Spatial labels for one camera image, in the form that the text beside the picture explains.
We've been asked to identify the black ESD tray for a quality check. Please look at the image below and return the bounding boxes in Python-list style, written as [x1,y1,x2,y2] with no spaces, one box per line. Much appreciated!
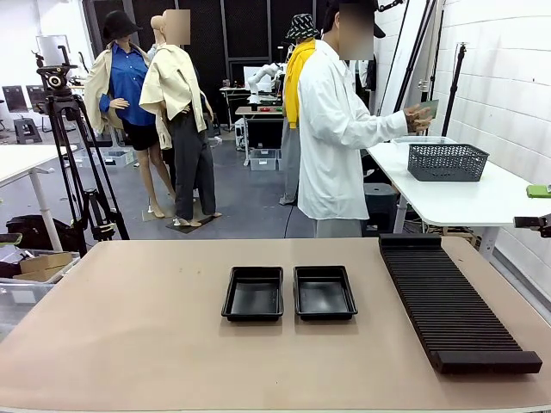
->
[293,264,359,322]
[220,265,285,323]

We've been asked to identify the person's right forearm white sleeve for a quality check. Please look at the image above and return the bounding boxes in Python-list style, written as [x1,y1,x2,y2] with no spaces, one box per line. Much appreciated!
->
[360,109,409,151]

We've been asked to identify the person's right hand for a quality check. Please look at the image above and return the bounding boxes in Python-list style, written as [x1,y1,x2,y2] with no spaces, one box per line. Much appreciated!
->
[403,105,433,133]

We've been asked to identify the black bag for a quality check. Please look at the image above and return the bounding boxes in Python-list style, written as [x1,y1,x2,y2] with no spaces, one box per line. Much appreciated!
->
[5,213,81,253]

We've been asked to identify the brown cardboard box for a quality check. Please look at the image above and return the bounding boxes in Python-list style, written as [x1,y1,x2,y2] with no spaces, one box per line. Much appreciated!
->
[19,252,73,283]

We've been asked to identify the white desk with round leg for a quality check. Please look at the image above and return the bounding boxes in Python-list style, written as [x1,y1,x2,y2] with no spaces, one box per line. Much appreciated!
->
[0,144,78,253]

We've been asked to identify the grey plastic basket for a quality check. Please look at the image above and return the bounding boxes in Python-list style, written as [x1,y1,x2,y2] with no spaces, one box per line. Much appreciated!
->
[407,143,491,182]

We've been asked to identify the grey step stool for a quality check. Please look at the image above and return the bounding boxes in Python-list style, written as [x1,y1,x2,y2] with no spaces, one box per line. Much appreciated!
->
[12,116,43,145]

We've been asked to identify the black slotted board rack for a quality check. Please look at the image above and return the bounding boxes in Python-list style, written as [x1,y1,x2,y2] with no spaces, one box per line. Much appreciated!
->
[378,232,543,374]

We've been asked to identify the clear plastic box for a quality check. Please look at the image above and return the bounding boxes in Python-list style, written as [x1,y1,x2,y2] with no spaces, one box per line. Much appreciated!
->
[390,135,457,147]

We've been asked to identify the clear storage bin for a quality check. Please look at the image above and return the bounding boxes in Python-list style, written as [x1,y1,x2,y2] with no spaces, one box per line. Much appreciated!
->
[101,148,135,169]
[249,148,281,172]

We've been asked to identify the thin black light stand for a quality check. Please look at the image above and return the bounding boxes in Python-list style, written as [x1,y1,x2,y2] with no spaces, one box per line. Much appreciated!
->
[441,41,468,138]

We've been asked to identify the black plastic stool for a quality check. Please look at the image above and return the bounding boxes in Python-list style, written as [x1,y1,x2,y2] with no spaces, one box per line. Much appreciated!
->
[363,182,399,237]

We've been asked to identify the large black stand legs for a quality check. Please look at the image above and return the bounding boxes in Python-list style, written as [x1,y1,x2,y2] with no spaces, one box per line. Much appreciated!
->
[376,0,447,143]

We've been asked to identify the mannequin in blue shirt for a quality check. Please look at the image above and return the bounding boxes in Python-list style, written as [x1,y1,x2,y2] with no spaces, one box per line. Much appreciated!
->
[84,36,177,219]

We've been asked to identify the person in white shirt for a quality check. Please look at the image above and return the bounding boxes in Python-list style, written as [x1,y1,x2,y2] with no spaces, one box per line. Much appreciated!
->
[296,0,434,239]

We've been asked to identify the mannequin in cream jacket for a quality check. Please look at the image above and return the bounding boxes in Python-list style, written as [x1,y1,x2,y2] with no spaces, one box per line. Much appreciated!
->
[139,9,223,228]

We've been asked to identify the plain black bucket hat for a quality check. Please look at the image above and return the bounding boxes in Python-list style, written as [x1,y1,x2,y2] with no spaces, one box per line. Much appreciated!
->
[102,10,144,42]

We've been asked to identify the mannequin in yellow hoodie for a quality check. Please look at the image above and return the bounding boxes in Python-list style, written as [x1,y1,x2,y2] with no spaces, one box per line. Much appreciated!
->
[278,36,322,207]

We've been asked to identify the background work table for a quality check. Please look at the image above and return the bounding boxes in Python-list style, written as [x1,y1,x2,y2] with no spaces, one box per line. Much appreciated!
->
[234,105,286,167]

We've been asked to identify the patterned black white bucket hat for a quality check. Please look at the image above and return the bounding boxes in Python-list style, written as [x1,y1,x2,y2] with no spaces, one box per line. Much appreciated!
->
[284,13,322,40]

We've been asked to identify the black camera tripod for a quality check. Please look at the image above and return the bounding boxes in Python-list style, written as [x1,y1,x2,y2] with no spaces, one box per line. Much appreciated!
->
[45,94,130,257]

